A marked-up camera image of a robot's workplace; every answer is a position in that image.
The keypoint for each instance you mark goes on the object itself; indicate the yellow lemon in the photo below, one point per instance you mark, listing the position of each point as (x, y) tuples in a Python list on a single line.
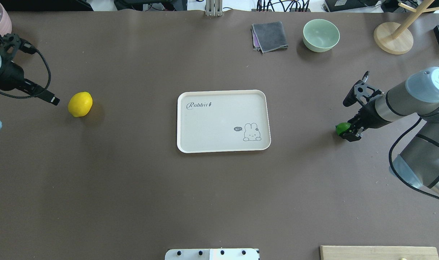
[(80, 104)]

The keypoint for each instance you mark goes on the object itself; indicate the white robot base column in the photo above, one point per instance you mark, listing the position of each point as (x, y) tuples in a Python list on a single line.
[(213, 254)]

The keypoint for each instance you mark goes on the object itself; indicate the wooden cutting board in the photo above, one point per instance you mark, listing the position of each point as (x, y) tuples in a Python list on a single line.
[(378, 253)]

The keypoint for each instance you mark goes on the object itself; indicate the grey folded cloth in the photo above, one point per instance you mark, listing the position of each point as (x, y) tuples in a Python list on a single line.
[(267, 37)]

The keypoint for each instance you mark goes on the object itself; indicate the white rabbit tray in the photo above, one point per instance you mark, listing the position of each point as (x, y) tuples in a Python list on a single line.
[(222, 121)]

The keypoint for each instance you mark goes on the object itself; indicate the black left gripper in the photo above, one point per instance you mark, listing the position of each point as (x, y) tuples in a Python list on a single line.
[(10, 77)]

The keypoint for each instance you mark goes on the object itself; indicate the green lime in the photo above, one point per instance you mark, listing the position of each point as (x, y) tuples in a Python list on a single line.
[(341, 128)]

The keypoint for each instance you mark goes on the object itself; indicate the aluminium frame post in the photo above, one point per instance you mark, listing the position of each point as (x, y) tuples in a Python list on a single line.
[(214, 8)]

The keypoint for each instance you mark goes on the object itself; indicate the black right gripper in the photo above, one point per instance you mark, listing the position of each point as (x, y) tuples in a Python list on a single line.
[(370, 119)]

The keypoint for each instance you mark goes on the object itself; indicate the wooden mug tree stand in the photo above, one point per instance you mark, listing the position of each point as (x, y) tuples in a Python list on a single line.
[(395, 38)]

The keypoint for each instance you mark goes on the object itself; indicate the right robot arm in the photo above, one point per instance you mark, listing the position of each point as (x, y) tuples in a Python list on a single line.
[(414, 156)]

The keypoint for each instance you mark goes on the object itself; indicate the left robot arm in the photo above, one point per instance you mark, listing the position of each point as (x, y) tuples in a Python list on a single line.
[(17, 94)]

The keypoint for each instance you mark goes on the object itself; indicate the green ceramic bowl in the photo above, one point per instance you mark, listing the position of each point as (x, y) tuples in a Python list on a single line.
[(320, 35)]

